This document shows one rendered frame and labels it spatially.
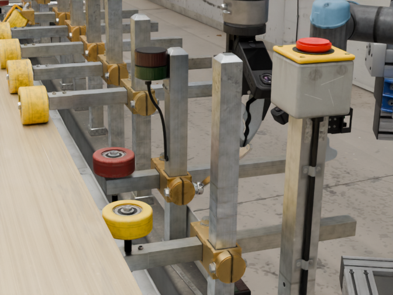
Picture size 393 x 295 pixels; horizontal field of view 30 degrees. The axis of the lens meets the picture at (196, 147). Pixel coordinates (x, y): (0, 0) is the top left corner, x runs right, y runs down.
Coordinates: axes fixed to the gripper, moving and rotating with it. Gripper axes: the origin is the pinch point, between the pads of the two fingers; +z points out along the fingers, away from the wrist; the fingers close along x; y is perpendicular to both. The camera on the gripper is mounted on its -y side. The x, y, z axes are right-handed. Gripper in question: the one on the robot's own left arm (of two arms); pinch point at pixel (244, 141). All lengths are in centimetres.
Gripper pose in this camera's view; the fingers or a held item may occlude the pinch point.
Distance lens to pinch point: 127.1
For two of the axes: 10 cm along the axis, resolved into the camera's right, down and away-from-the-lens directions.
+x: -9.4, 1.0, -3.1
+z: -0.2, 9.4, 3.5
